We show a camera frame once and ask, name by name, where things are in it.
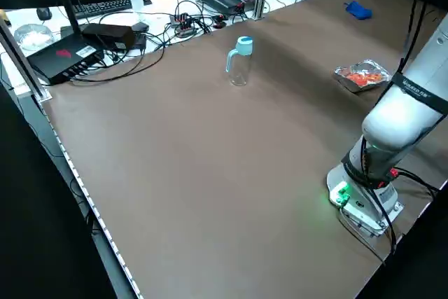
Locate clear bottle with blue cap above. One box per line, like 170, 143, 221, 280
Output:
225, 35, 255, 87

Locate blue dishcloth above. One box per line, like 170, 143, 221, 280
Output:
344, 0, 374, 21

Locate usb hub with red plugs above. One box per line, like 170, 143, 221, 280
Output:
170, 13, 197, 38

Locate black power adapter brick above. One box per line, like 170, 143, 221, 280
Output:
82, 22, 136, 50

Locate black keyboard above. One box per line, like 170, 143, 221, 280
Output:
71, 0, 134, 20

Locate black computer box red logo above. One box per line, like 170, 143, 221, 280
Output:
26, 31, 106, 85

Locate black monitor stand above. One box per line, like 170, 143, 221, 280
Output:
48, 0, 85, 39

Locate glass bowl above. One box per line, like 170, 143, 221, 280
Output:
13, 24, 54, 51

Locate black desk cable loop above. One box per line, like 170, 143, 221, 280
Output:
68, 41, 165, 83

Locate black base cables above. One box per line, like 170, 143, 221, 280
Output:
335, 167, 440, 254

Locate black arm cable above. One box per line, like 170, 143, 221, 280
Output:
398, 0, 426, 76

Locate aluminium frame rail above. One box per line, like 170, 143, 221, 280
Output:
0, 18, 53, 102

